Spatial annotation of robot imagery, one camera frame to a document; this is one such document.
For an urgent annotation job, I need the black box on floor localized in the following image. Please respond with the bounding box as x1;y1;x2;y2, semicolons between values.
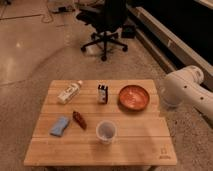
121;25;136;38

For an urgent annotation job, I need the black office chair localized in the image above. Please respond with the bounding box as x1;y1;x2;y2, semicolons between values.
76;0;128;61

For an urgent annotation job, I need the orange ceramic bowl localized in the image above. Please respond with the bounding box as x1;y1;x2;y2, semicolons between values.
118;85;150;111

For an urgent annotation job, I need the power strip with cables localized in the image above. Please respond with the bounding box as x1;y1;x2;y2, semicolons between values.
50;6;75;14

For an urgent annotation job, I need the clear plastic cup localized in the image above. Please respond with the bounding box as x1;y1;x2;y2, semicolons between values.
96;120;117;144

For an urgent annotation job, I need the white plastic bottle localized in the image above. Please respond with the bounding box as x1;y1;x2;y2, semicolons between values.
57;80;83;104

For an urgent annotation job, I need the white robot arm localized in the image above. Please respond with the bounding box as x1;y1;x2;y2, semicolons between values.
161;65;213;121

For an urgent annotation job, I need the small dark box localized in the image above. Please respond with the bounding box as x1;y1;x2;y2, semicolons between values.
98;85;108;104

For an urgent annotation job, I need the brown snack packet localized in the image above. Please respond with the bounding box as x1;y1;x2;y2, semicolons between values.
73;111;87;130

